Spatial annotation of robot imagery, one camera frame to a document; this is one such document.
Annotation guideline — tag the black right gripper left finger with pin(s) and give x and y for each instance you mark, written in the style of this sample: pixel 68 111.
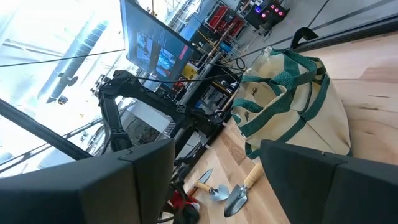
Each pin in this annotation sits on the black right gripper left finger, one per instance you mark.
pixel 77 193

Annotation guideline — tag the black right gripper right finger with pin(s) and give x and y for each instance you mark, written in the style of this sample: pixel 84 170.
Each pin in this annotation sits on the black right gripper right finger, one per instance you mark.
pixel 326 193

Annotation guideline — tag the cream green canvas gardening bag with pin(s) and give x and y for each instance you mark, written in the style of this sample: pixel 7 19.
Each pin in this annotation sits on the cream green canvas gardening bag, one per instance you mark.
pixel 320 118

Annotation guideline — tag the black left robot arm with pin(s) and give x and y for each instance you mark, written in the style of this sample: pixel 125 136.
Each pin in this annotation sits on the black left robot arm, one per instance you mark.
pixel 113 124

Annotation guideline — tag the yellow box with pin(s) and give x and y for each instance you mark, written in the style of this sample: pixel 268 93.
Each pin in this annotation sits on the yellow box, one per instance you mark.
pixel 189 71

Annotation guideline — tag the large dark computer monitor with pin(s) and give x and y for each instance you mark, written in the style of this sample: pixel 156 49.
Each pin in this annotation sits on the large dark computer monitor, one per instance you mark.
pixel 149 40

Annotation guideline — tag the red storage bins shelf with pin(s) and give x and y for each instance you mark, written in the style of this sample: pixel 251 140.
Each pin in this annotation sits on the red storage bins shelf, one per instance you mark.
pixel 219 17

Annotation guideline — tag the black computer tower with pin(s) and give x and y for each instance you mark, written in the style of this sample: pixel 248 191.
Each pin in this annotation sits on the black computer tower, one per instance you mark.
pixel 270 17

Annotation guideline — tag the black rig frame beam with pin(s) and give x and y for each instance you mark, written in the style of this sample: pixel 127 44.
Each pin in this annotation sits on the black rig frame beam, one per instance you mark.
pixel 40 130

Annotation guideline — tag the black arched edge bracket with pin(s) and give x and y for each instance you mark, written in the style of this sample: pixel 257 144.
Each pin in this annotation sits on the black arched edge bracket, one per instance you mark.
pixel 297 37

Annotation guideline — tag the black aluminium table frame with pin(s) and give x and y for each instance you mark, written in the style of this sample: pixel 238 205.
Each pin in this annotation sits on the black aluminium table frame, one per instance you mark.
pixel 357 31

